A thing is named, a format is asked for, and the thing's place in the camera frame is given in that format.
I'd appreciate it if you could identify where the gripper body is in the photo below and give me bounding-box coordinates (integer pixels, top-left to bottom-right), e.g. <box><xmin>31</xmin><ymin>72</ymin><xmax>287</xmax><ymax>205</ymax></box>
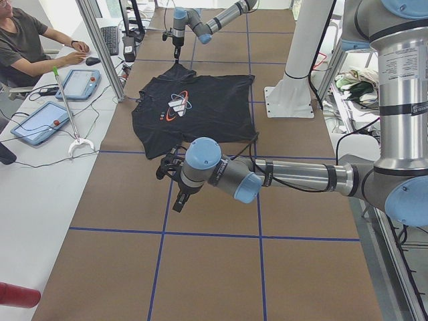
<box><xmin>177</xmin><ymin>185</ymin><xmax>201</xmax><ymax>199</ymax></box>
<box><xmin>173</xmin><ymin>36</ymin><xmax>184</xmax><ymax>47</ymax></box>

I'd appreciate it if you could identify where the black graphic t-shirt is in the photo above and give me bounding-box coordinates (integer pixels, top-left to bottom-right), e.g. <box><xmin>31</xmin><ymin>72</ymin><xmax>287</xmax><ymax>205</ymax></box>
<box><xmin>132</xmin><ymin>64</ymin><xmax>255</xmax><ymax>159</ymax></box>

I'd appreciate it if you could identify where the pile of clothes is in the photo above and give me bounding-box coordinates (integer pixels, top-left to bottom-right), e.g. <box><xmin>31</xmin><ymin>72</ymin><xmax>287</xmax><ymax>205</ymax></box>
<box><xmin>334</xmin><ymin>68</ymin><xmax>379</xmax><ymax>109</ymax></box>

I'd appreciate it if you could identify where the black box on desk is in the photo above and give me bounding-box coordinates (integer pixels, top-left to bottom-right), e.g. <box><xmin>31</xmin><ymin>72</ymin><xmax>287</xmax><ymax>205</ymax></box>
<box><xmin>122</xmin><ymin>36</ymin><xmax>136</xmax><ymax>62</ymax></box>

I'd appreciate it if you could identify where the black keyboard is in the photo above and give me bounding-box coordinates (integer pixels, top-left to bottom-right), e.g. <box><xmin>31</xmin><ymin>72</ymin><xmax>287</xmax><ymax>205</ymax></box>
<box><xmin>100</xmin><ymin>26</ymin><xmax>119</xmax><ymax>56</ymax></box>

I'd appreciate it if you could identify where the black computer mouse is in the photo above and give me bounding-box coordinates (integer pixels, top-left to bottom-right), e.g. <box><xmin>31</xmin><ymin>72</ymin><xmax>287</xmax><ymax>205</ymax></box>
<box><xmin>85</xmin><ymin>57</ymin><xmax>100</xmax><ymax>66</ymax></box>

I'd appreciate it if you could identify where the upper teach pendant tablet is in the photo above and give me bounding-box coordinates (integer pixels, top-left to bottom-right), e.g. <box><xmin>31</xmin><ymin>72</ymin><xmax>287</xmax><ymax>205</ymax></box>
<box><xmin>62</xmin><ymin>70</ymin><xmax>101</xmax><ymax>101</ymax></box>

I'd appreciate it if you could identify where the teach pendant tablet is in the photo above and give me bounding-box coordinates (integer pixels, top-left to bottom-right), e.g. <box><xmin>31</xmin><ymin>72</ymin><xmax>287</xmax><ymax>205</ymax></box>
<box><xmin>62</xmin><ymin>70</ymin><xmax>101</xmax><ymax>101</ymax></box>
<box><xmin>10</xmin><ymin>102</ymin><xmax>69</xmax><ymax>146</ymax></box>

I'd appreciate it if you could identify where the reacher grabber tool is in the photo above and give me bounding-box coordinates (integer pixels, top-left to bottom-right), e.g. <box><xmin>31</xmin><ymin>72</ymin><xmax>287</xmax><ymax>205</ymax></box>
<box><xmin>53</xmin><ymin>66</ymin><xmax>96</xmax><ymax>158</ymax></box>

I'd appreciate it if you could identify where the lower teach pendant tablet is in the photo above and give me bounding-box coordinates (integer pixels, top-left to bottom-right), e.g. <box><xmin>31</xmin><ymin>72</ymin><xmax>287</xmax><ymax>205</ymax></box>
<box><xmin>10</xmin><ymin>102</ymin><xmax>69</xmax><ymax>146</ymax></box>

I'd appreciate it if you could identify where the seated person in grey shirt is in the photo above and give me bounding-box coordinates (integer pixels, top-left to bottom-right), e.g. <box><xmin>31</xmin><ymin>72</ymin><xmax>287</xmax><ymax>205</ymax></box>
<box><xmin>1</xmin><ymin>1</ymin><xmax>90</xmax><ymax>88</ymax></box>

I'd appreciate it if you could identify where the red cylinder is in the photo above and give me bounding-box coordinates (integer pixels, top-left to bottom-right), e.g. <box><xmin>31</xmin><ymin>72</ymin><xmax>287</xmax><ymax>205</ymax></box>
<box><xmin>1</xmin><ymin>282</ymin><xmax>41</xmax><ymax>308</ymax></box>

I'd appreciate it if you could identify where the aluminium frame post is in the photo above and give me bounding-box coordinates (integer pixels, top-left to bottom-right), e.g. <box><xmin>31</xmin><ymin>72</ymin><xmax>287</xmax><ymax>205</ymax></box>
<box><xmin>76</xmin><ymin>0</ymin><xmax>125</xmax><ymax>102</ymax></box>

